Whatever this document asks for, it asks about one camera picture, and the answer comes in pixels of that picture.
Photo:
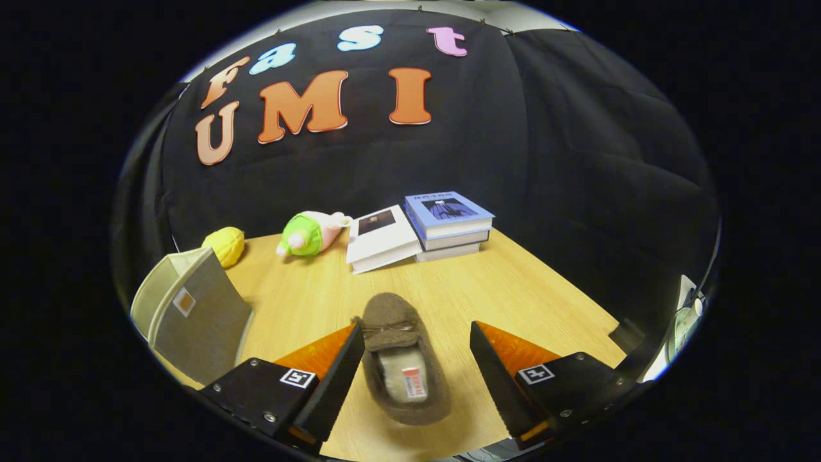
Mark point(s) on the brown fuzzy slipper shoe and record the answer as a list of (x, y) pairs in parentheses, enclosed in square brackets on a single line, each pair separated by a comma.
[(385, 314)]

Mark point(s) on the yellow plush toy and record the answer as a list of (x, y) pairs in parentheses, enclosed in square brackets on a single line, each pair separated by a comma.
[(224, 245)]

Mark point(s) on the plain white book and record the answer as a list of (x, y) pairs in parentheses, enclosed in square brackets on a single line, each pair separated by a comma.
[(455, 240), (446, 252)]

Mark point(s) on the grey fabric storage box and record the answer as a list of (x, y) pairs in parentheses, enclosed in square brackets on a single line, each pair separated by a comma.
[(202, 327)]

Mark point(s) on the green and pink plush toy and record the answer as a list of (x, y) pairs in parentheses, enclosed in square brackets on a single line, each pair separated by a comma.
[(308, 234)]

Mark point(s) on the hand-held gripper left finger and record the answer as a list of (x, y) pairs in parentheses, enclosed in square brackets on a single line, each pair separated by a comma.
[(333, 391)]

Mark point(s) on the blue cover book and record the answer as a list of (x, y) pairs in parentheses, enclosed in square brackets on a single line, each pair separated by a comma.
[(449, 215)]

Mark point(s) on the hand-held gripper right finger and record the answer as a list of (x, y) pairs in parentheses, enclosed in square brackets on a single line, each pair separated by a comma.
[(497, 385)]

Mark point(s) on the white book with dark photo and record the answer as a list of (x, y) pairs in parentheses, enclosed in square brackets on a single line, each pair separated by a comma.
[(385, 244)]

